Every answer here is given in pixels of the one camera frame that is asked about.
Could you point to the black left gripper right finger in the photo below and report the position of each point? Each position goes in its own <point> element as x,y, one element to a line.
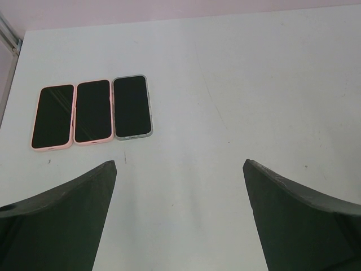
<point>300,228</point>

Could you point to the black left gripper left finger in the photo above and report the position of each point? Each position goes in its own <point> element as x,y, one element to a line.
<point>61,228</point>

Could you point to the pink phone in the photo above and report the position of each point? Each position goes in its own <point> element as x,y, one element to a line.
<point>53,123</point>
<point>93,116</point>

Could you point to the left aluminium corner post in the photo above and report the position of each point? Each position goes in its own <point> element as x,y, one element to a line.
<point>11,44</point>

